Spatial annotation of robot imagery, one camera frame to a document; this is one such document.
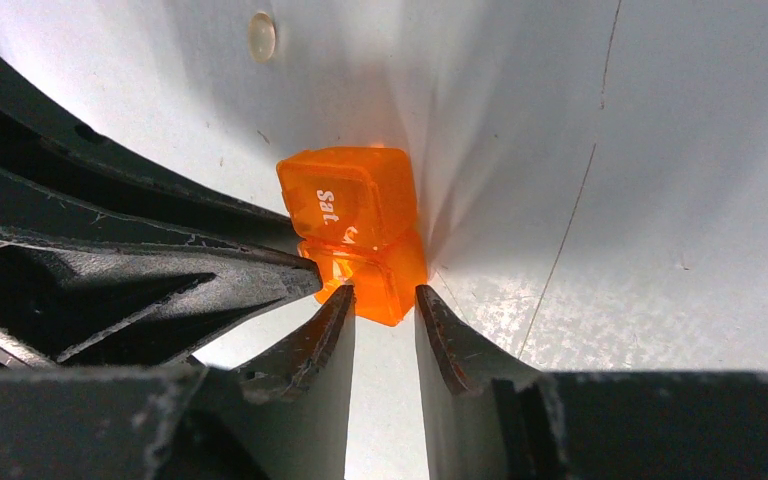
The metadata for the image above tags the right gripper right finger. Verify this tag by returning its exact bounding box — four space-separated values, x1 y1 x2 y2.
415 285 768 479

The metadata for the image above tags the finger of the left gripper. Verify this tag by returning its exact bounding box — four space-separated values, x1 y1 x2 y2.
0 168 321 367
0 57 300 252

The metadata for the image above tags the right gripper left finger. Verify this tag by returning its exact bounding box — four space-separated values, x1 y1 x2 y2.
0 285 355 479

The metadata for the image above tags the orange pill organizer box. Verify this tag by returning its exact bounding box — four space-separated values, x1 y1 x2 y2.
276 147 428 327

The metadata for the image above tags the small pill on table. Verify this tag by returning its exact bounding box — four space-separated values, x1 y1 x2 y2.
247 12 277 63

